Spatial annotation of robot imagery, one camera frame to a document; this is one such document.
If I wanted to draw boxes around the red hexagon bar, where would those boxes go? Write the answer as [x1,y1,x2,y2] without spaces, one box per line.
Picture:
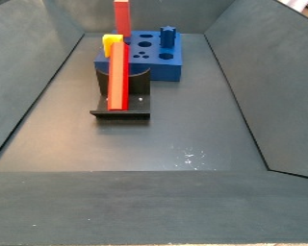
[108,42,128,111]

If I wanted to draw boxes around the black curved stand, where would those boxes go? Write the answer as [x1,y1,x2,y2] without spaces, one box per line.
[89,70,151,120]

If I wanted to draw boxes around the blue shape sorter block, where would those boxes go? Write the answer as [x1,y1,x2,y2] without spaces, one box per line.
[93,30,183,82]

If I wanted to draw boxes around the dark blue star peg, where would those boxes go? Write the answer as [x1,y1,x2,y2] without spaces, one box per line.
[160,26,176,48]

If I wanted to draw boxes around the yellow arch-notched block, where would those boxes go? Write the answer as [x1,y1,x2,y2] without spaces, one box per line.
[101,34,123,57]

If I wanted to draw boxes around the red rectangular block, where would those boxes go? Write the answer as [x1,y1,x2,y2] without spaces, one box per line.
[115,0,131,37]

